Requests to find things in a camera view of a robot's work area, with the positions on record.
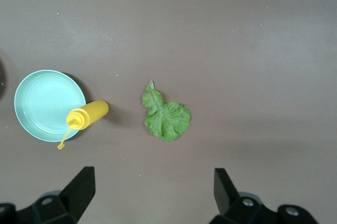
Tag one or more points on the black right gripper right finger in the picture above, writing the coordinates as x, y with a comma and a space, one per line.
226, 195

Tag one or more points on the green lettuce leaf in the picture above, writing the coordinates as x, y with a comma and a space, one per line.
166, 121

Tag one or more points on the mint green plate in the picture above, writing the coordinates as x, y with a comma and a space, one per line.
43, 105

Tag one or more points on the yellow mustard squeeze bottle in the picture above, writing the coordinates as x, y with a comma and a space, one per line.
89, 114

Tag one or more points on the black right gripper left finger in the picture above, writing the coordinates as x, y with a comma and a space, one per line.
76, 195

